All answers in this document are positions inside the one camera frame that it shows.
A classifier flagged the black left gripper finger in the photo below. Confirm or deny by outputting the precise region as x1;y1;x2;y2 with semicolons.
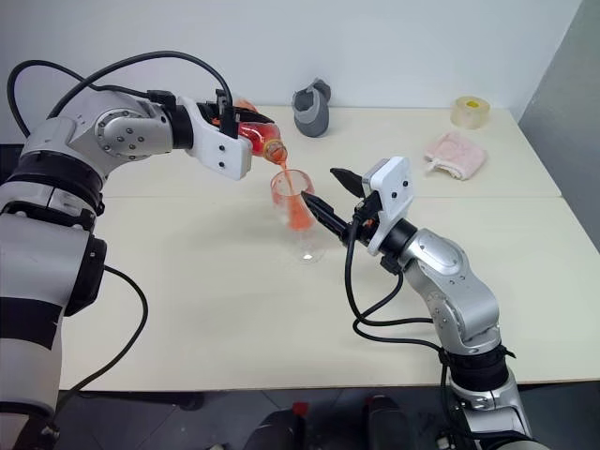
232;106;277;128

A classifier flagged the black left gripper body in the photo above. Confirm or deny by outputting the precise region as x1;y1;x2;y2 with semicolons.
195;99;241;140

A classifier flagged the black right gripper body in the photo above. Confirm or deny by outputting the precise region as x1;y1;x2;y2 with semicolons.
340;185;383;246

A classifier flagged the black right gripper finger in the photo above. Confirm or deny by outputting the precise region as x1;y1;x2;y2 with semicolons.
300;189;352;241
329;167;366;199

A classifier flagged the clear bottle with red drink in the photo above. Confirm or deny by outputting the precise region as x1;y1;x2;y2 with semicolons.
232;97;288;166

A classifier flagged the clear wine glass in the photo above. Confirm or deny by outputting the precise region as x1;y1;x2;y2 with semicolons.
269;168;327;264

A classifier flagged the grey fabric cap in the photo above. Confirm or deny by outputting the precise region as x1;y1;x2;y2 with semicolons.
292;77;333;140

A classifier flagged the pink folded towel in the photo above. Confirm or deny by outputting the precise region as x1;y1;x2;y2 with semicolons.
424;131;488;181

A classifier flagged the clear tape roll yellow core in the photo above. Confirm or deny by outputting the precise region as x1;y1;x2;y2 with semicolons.
451;95;492;130

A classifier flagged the dark rounded shape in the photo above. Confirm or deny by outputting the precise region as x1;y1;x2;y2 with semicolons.
250;401;311;450

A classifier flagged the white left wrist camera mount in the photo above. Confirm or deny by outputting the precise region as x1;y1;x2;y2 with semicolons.
179;96;253;182

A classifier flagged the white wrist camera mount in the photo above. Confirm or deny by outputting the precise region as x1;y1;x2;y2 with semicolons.
361;157;414;257
179;96;253;182

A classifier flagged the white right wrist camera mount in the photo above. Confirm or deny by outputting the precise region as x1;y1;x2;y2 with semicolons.
361;157;414;257

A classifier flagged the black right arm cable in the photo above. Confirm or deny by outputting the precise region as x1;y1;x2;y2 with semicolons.
343;213;454;423

